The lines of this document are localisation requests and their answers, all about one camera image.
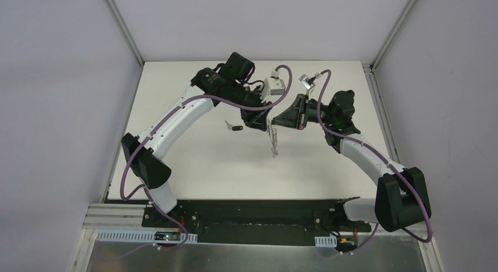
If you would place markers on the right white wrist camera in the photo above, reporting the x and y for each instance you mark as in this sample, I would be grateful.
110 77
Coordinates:
309 83

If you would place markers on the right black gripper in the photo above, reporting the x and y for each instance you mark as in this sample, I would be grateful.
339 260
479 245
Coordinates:
304 113

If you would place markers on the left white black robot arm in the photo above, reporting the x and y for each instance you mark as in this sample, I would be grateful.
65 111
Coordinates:
144 153

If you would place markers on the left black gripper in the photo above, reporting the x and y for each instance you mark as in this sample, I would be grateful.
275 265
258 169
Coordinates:
251 111

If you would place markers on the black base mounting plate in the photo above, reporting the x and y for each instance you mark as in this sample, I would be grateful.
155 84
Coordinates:
260 222

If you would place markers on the key with black head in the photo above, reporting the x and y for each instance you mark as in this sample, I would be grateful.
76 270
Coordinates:
233 127

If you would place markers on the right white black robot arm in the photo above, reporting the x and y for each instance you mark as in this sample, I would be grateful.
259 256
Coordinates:
401 195

